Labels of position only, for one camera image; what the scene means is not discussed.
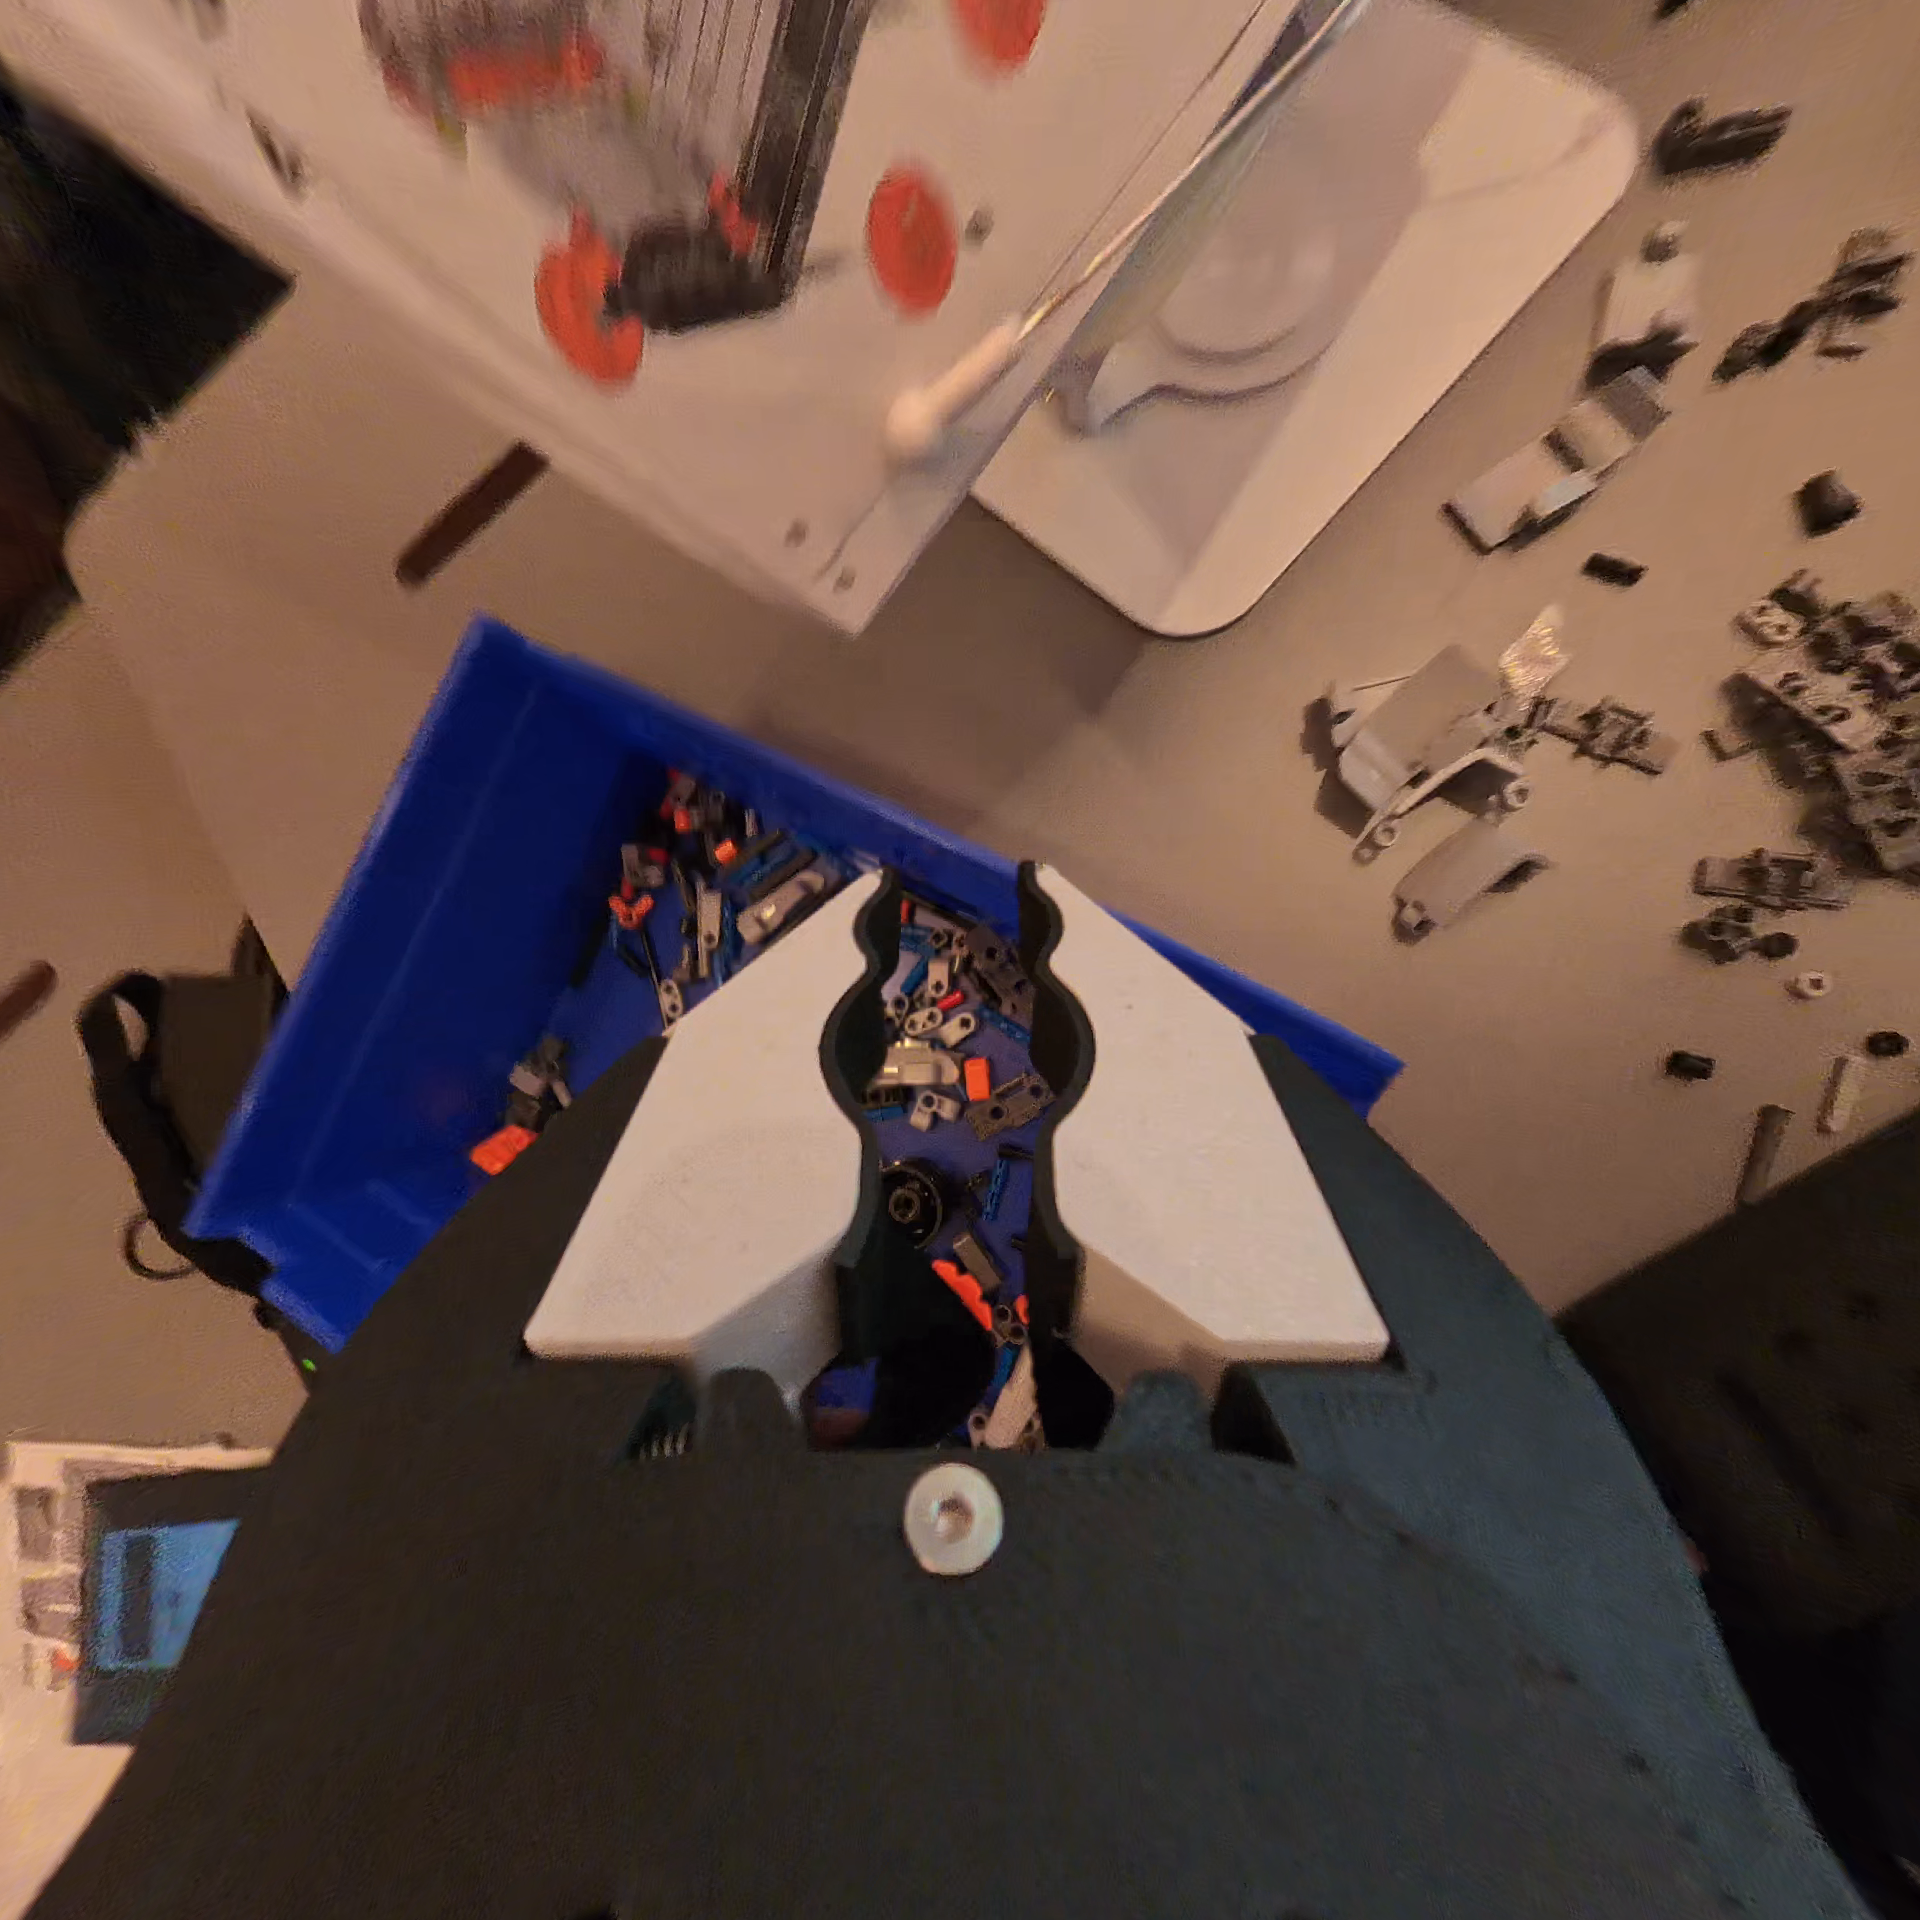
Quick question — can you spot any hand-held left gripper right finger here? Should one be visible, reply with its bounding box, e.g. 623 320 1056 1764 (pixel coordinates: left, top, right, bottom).
1015 858 1394 1420

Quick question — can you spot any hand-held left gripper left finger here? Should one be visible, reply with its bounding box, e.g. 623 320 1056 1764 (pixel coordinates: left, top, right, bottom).
521 866 903 1420

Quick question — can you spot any heap of mixed coloured pieces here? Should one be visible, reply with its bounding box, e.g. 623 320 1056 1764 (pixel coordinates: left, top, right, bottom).
468 768 1057 1449

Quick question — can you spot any blue plastic bin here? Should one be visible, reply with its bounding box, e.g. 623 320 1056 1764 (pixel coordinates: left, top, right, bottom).
180 612 1402 1354

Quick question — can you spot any grey plate with clips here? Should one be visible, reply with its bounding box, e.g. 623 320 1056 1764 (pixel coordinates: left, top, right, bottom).
1574 698 1680 780
1807 230 1912 326

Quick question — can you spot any grey plate with round connector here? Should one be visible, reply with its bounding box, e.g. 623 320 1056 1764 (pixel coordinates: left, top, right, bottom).
1687 848 1848 964

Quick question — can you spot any black dimpled foam pad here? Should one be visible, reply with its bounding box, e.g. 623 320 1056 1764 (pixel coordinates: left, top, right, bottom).
1558 1112 1920 1920

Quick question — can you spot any device with blue screen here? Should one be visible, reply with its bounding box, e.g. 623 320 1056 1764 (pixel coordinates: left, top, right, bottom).
66 1470 271 1744

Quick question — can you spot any printed white paper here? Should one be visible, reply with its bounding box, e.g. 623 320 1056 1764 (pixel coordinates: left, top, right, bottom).
0 1438 271 1920

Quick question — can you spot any pile of grey clip plates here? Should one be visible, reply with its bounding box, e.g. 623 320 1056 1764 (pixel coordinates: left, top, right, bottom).
1709 570 1920 888

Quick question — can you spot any pale grey angled panel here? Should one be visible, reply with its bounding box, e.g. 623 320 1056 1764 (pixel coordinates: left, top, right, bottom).
1444 368 1670 554

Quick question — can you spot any pale blue book stand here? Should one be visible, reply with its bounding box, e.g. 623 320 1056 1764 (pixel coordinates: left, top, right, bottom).
816 0 1373 595

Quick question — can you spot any white rounded tray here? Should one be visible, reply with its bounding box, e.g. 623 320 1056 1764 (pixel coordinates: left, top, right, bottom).
966 0 1644 641

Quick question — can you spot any pale curved panel with pins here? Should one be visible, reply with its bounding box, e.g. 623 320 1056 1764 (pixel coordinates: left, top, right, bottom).
1585 225 1705 384

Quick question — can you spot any black and grey connector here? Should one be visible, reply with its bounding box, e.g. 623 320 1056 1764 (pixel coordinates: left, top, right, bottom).
1714 307 1823 379

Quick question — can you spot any grey angled holed beam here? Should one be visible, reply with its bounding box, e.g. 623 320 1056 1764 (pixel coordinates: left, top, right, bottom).
1649 96 1793 179

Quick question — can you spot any black strap bag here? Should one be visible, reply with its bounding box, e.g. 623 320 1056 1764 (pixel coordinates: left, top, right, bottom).
74 920 309 1321

